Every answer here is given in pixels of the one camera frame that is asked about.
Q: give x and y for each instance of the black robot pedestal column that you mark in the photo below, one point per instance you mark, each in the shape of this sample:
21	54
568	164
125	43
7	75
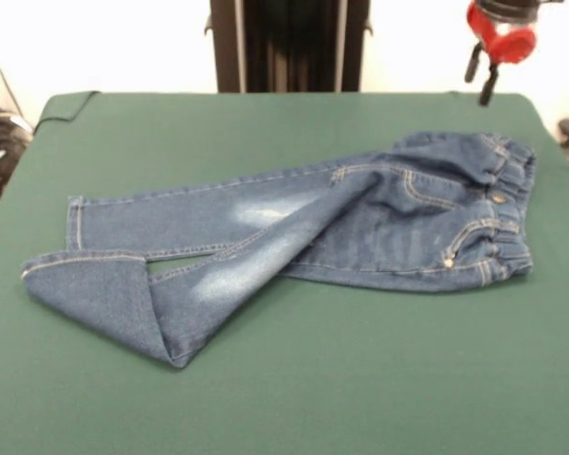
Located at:
227	47

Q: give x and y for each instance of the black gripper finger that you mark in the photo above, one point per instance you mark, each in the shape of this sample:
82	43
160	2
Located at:
487	85
472	64

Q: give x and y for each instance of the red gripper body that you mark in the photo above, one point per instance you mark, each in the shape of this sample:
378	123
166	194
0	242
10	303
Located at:
507	42

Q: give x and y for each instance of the blue denim jeans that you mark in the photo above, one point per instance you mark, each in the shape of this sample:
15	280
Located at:
313	227

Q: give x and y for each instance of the dark green table cloth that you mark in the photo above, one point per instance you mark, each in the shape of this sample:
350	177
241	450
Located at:
408	355

